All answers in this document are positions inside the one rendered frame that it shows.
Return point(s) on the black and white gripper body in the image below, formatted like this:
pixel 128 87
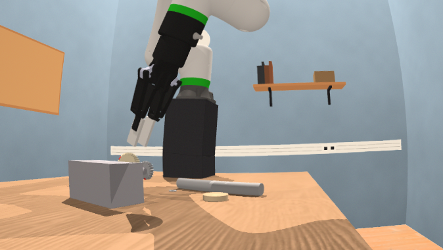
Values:
pixel 167 56

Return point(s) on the beige gear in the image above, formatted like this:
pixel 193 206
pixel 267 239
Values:
pixel 128 157

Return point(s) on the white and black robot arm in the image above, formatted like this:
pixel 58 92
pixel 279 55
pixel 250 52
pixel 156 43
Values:
pixel 184 21

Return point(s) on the cream flat round disc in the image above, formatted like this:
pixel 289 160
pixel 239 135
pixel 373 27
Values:
pixel 215 196

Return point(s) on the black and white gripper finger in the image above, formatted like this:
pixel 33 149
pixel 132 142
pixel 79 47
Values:
pixel 142 99
pixel 158 107

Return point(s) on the grey metal rod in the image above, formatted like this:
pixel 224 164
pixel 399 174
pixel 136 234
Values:
pixel 241 188

